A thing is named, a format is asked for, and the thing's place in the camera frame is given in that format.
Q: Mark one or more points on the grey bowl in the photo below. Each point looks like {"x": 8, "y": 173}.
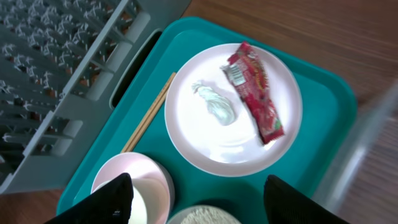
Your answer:
{"x": 178, "y": 217}

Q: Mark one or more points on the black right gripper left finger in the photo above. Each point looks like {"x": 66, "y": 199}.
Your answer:
{"x": 109, "y": 204}

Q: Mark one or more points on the white paper cup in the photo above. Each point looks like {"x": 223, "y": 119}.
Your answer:
{"x": 138, "y": 206}

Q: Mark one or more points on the wooden chopstick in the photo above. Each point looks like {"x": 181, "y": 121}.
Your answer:
{"x": 152, "y": 119}
{"x": 146, "y": 116}

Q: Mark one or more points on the clear plastic bin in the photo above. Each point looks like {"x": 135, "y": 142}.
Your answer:
{"x": 339, "y": 176}

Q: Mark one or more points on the white rice grains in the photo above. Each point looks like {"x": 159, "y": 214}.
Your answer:
{"x": 209, "y": 215}

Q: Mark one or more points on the red snack wrapper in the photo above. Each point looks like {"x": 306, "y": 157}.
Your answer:
{"x": 247, "y": 74}

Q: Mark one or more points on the white round plate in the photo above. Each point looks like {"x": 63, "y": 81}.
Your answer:
{"x": 234, "y": 150}

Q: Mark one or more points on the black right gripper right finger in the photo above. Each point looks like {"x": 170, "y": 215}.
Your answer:
{"x": 286, "y": 205}

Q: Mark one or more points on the white tissue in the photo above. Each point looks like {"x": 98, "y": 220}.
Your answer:
{"x": 217, "y": 105}

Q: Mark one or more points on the pink shallow bowl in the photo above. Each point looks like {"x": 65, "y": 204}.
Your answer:
{"x": 155, "y": 183}

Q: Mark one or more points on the grey dishwasher rack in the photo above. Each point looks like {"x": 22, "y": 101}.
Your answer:
{"x": 63, "y": 63}

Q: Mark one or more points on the teal plastic tray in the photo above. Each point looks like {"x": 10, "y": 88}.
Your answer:
{"x": 329, "y": 110}

